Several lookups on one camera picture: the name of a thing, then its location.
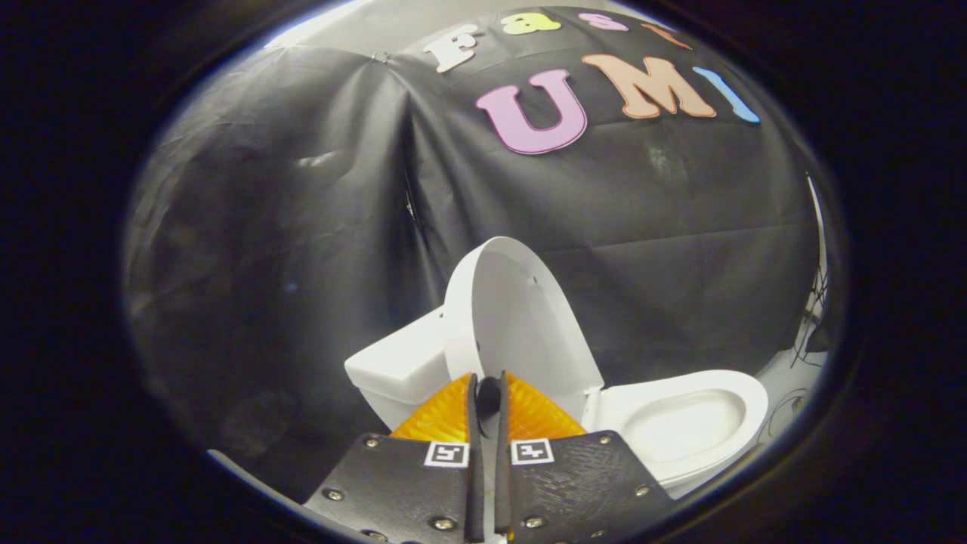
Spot black backdrop cloth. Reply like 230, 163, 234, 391
121, 6, 826, 501

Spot white toilet tank cover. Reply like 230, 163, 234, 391
344, 305, 454, 385

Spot black light stand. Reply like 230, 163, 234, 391
789, 264, 832, 371

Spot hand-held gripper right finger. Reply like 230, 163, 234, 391
495, 370, 677, 544

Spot white toilet lid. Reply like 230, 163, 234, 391
443, 236, 606, 425

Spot black round pull tab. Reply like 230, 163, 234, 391
476, 376, 504, 418

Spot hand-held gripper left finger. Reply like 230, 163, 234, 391
302, 372, 484, 544

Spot white ceramic toilet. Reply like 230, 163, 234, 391
344, 305, 771, 499

